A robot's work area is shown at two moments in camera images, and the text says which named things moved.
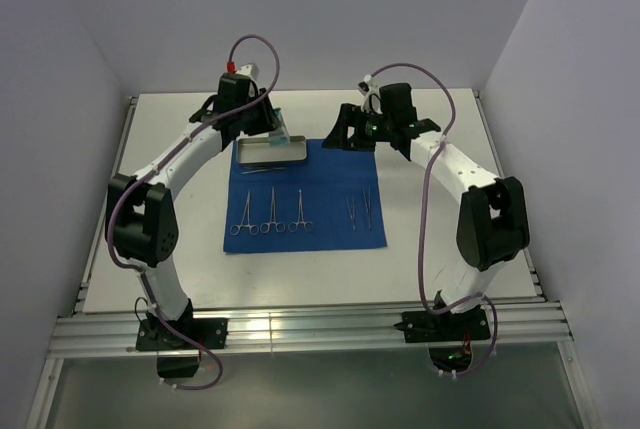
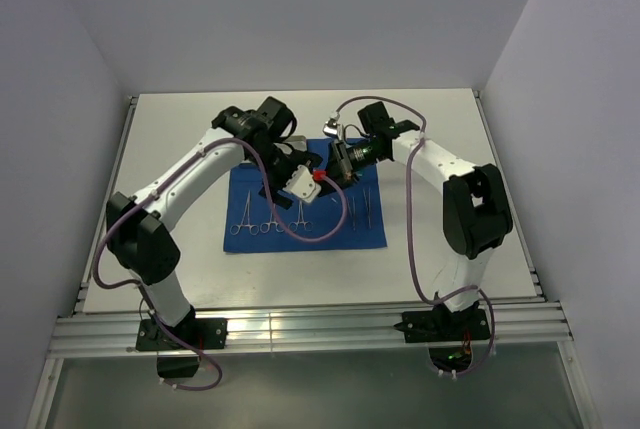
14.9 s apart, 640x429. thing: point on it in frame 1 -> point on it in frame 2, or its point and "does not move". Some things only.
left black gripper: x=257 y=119 -> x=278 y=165
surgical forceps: x=308 y=225 does not move
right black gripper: x=350 y=128 -> x=340 y=162
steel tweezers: x=352 y=215 does not move
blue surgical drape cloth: x=333 y=201 does not move
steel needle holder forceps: x=254 y=229 does not move
